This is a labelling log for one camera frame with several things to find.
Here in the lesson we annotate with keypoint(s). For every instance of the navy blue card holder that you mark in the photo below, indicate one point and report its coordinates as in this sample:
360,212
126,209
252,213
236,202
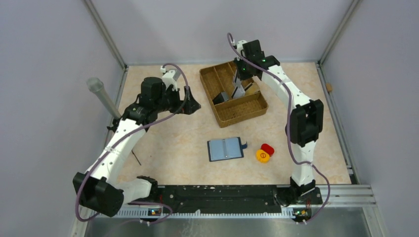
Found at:
226,149

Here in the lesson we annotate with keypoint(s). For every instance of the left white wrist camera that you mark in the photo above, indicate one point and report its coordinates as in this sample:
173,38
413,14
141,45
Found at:
170,77

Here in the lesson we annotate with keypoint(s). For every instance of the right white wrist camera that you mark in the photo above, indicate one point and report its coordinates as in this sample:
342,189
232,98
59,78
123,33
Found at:
240,47

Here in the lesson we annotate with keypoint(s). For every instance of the silver card in tray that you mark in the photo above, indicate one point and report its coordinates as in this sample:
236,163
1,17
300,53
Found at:
239,93

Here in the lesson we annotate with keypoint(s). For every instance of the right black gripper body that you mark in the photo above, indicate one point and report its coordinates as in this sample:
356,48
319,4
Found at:
243,71

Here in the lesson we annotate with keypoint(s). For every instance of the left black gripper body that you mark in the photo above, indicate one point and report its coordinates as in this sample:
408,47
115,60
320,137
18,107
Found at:
178,105

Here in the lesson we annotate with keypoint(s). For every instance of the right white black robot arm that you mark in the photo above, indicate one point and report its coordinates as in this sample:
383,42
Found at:
304,115

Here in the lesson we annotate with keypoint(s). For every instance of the grey microphone on tripod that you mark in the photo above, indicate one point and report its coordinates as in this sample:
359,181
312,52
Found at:
96,86

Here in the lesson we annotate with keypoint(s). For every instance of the red toy block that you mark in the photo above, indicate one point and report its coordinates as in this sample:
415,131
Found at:
268,149

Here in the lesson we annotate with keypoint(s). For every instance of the small brown block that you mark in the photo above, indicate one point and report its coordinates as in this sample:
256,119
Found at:
329,87

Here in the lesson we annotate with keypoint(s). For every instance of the dark grey credit card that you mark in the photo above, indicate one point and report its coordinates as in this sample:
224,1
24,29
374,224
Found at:
220,98

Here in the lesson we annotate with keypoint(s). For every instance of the yellow round toy block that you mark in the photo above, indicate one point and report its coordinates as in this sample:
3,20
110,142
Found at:
262,156

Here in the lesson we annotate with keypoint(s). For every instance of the woven brown divided tray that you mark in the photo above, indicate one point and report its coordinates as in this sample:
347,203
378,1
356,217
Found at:
219,87

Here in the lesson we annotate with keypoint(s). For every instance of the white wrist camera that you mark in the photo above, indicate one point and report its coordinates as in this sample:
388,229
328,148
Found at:
240,47
170,77

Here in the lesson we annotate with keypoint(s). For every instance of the gold card in tray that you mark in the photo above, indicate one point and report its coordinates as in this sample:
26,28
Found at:
252,88

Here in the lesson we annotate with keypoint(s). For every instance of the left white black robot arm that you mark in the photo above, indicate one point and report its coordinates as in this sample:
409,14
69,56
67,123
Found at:
97,188

